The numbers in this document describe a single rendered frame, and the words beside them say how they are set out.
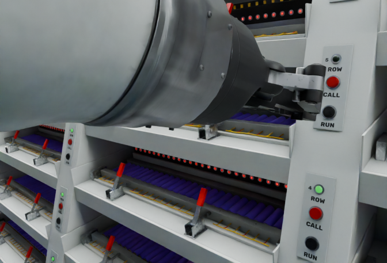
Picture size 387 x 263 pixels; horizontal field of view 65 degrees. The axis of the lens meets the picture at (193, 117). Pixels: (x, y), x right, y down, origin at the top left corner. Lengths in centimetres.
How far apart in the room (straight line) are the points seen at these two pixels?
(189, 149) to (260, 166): 16
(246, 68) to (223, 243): 46
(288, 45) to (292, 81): 31
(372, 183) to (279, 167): 13
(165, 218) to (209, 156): 19
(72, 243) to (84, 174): 20
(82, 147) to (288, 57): 62
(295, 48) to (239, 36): 34
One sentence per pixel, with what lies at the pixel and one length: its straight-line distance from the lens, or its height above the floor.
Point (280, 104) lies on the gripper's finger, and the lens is 26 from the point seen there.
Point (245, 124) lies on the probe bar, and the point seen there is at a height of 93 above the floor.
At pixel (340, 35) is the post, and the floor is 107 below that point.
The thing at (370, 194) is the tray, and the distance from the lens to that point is 47.
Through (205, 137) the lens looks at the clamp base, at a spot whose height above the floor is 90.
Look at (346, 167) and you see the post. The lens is 47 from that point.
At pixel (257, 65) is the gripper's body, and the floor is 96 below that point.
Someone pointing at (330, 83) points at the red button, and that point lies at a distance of 47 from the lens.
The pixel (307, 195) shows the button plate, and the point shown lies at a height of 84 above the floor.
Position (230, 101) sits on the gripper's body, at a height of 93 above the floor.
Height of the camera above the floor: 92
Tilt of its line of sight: 1 degrees up
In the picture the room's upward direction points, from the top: 8 degrees clockwise
